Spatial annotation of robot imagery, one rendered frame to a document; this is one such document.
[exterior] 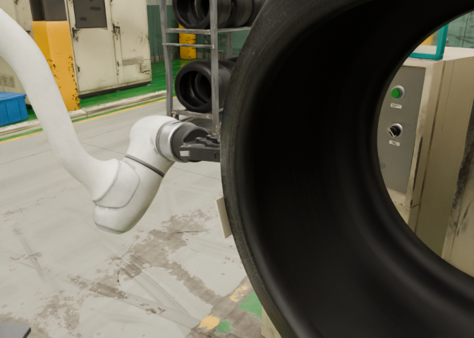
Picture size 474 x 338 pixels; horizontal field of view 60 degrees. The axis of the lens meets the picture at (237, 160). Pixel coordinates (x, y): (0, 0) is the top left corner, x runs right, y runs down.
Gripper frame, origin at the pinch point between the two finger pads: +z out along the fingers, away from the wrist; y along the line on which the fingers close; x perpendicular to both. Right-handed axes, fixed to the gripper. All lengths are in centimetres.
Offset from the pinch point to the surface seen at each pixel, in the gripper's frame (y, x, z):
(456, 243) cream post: 24.9, 18.4, 24.6
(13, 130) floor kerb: 44, 41, -471
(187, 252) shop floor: 67, 94, -147
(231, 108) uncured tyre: -12.4, -10.5, 12.2
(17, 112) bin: 64, 27, -532
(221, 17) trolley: 203, -53, -269
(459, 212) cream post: 24.9, 12.5, 24.9
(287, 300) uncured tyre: -11.4, 14.8, 19.0
